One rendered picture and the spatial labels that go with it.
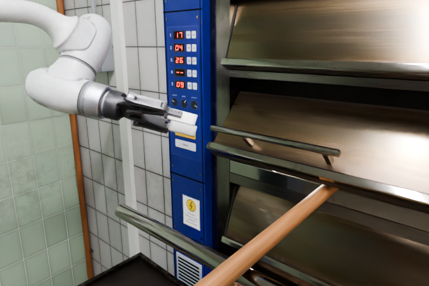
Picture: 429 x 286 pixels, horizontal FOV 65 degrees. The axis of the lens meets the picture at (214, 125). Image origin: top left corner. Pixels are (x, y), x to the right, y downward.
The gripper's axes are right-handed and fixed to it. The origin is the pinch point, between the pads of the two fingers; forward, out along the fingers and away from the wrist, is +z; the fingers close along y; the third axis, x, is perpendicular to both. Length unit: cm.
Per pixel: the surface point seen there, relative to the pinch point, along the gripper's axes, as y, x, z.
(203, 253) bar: -15.2, 30.7, 13.0
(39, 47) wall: 36, -36, -73
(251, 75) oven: -5.0, -16.1, 13.5
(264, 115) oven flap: -1.1, -7.4, 19.4
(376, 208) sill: -4.5, 10.7, 47.0
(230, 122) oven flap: 4.3, -5.9, 11.2
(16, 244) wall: 80, 34, -65
